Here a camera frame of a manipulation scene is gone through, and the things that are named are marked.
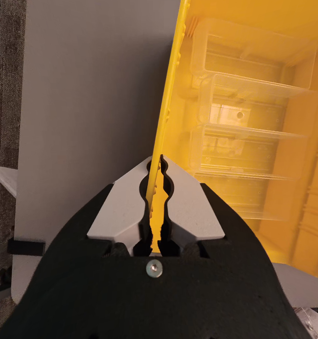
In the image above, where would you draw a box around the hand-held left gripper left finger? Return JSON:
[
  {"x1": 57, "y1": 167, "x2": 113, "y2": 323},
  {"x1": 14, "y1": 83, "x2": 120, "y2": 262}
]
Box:
[{"x1": 87, "y1": 156, "x2": 153, "y2": 250}]

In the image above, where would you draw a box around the white desk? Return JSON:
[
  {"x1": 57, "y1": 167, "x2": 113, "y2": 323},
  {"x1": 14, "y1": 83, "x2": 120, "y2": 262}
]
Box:
[{"x1": 0, "y1": 165, "x2": 18, "y2": 198}]

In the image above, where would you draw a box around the yellow plastic bin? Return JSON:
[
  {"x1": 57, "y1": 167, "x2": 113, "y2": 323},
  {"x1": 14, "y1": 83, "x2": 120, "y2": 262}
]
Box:
[{"x1": 146, "y1": 0, "x2": 318, "y2": 283}]

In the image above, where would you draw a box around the clear plastic drawer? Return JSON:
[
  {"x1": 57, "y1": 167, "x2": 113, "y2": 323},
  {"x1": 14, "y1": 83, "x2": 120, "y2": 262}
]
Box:
[
  {"x1": 194, "y1": 172, "x2": 300, "y2": 222},
  {"x1": 189, "y1": 124, "x2": 308, "y2": 181},
  {"x1": 190, "y1": 18, "x2": 318, "y2": 91},
  {"x1": 198, "y1": 74, "x2": 317, "y2": 133}
]

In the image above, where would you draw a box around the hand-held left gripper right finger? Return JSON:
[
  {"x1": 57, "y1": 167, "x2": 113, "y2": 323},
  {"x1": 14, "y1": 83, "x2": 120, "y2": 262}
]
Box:
[{"x1": 160, "y1": 154, "x2": 225, "y2": 250}]

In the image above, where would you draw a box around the black desk clip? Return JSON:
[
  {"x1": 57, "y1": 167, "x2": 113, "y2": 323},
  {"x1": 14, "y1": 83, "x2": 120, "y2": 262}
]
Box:
[{"x1": 8, "y1": 238, "x2": 46, "y2": 256}]

